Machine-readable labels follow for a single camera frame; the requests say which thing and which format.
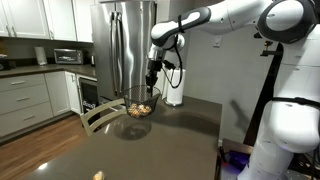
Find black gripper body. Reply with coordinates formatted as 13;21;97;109
145;58;164;88

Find black wire mesh basket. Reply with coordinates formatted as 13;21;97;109
120;84;162;119

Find golden food pieces pile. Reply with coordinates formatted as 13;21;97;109
127;103;152;118

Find white paper towel roll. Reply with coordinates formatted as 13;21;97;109
165;68;186;105

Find metal paper towel holder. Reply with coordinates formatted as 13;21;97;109
163;98;185;108

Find stainless steel refrigerator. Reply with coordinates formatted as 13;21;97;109
89;0;158;103

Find wooden chair back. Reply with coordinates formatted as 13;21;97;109
79;97;128;137

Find silver toaster oven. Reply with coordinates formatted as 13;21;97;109
53;48;84;65

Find single golden food piece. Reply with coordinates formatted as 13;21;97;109
92;170;106;180

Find white countertop container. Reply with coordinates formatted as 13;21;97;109
34;46;48;66

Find white base cabinets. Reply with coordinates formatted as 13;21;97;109
0;70;83;138

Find white upper cabinets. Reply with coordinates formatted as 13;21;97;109
0;0;95;44

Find black countertop appliance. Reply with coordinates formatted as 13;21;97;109
0;54;16;71

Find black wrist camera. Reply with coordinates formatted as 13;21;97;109
162;59;176;71

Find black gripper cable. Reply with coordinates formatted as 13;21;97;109
162;33;185;90

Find white wall light switch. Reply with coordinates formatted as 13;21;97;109
213;35;223;48

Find black camera stand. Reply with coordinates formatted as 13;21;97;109
243;41;284;147

